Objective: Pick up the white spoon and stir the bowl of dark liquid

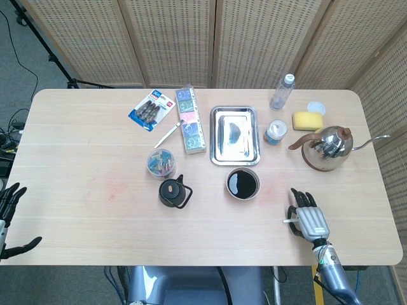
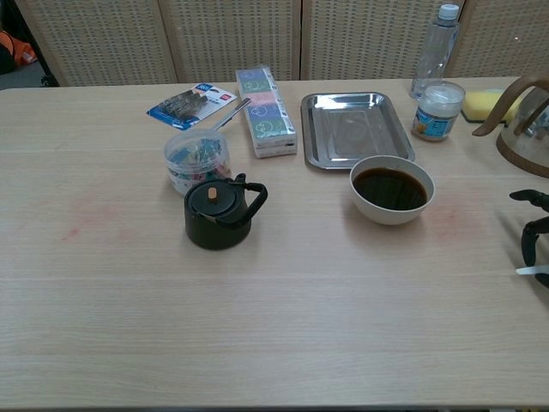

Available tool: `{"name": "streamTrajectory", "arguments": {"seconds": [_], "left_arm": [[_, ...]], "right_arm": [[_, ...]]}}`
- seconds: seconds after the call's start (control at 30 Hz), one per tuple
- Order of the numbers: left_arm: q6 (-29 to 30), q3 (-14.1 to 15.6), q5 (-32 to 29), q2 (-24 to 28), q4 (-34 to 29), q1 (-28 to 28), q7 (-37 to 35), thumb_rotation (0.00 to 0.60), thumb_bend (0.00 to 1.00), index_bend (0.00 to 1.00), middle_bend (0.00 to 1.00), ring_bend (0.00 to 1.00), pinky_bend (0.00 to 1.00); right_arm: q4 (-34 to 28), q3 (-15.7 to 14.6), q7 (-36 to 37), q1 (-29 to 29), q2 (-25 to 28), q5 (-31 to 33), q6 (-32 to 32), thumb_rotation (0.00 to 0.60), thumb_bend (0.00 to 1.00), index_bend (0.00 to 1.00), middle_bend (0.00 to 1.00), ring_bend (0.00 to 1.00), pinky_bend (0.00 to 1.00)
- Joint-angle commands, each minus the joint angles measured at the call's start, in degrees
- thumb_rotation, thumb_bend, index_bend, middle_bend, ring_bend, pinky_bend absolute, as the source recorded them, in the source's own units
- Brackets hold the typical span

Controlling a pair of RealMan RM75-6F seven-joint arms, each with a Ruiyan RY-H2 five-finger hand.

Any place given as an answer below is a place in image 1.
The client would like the clear jar of coloured clips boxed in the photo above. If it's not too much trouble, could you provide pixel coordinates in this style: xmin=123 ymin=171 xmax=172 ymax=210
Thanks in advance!
xmin=146 ymin=148 xmax=177 ymax=180

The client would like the white pen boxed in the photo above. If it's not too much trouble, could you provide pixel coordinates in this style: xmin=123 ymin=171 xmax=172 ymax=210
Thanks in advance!
xmin=153 ymin=119 xmax=185 ymax=149

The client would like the black teapot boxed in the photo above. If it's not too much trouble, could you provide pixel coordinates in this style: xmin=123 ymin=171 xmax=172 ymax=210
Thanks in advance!
xmin=158 ymin=173 xmax=193 ymax=210

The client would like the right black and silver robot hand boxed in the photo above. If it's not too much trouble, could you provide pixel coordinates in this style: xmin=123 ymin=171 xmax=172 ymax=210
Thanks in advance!
xmin=287 ymin=187 xmax=331 ymax=241

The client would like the small jar with blue label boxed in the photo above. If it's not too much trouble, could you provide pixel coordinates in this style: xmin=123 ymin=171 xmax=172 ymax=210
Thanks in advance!
xmin=263 ymin=119 xmax=288 ymax=146

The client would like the bundle of floor cables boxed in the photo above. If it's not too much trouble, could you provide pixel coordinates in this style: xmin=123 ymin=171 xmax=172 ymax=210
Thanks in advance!
xmin=0 ymin=107 xmax=29 ymax=179

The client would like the black tripod stand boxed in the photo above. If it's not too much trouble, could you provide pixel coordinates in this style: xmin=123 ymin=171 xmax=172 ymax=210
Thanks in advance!
xmin=9 ymin=0 xmax=115 ymax=90

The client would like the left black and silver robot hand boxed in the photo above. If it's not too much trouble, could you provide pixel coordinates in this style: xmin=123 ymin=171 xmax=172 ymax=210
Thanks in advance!
xmin=0 ymin=182 xmax=43 ymax=260

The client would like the stainless steel tray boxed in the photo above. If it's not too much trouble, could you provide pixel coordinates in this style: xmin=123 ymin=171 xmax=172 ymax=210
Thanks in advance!
xmin=209 ymin=105 xmax=261 ymax=167

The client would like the long box of pastel items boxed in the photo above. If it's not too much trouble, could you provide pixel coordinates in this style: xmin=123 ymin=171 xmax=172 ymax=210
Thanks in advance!
xmin=175 ymin=84 xmax=207 ymax=155

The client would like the steel gooseneck kettle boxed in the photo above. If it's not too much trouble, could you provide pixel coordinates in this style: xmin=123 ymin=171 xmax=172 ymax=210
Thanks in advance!
xmin=288 ymin=125 xmax=391 ymax=172

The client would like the blue blister pack of clips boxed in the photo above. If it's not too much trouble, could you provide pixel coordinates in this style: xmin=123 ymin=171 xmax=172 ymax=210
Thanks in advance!
xmin=128 ymin=89 xmax=176 ymax=132

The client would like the white table leg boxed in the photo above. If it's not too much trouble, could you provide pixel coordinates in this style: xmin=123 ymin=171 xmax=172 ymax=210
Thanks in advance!
xmin=272 ymin=266 xmax=284 ymax=305

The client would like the black bowl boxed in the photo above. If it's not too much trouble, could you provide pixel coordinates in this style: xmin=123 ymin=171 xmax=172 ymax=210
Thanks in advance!
xmin=226 ymin=167 xmax=261 ymax=201

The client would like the white round lid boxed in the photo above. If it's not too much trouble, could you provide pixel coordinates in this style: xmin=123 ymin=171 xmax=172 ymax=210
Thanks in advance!
xmin=307 ymin=100 xmax=327 ymax=115

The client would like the yellow sponge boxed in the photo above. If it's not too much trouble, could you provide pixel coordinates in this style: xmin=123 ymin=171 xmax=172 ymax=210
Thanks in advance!
xmin=292 ymin=111 xmax=324 ymax=132

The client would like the clear plastic water bottle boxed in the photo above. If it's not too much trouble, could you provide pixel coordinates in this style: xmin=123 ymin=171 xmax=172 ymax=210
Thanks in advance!
xmin=269 ymin=74 xmax=296 ymax=111

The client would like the grey robot torso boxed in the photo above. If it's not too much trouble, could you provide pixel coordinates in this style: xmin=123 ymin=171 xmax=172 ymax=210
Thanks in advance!
xmin=127 ymin=266 xmax=266 ymax=305

